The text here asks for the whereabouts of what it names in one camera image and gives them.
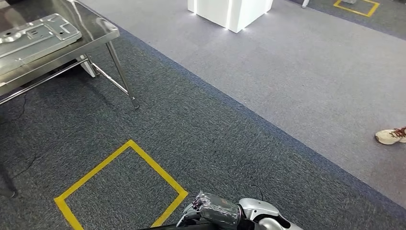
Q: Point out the white lit display pedestal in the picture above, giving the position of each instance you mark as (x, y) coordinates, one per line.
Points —
(228, 12)

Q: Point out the person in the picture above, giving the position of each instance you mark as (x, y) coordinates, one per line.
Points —
(388, 136)

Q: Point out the white stand foot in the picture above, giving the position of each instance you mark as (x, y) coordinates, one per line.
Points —
(87, 68)

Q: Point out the black plastic plate frame part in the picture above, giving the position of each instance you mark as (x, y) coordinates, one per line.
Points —
(190, 228)

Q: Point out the stamped grey metal panel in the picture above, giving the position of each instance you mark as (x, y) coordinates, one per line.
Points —
(38, 35)

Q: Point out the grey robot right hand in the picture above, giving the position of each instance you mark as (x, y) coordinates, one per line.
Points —
(219, 209)

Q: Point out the stainless steel workbench table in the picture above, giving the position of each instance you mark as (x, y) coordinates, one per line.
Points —
(95, 28)

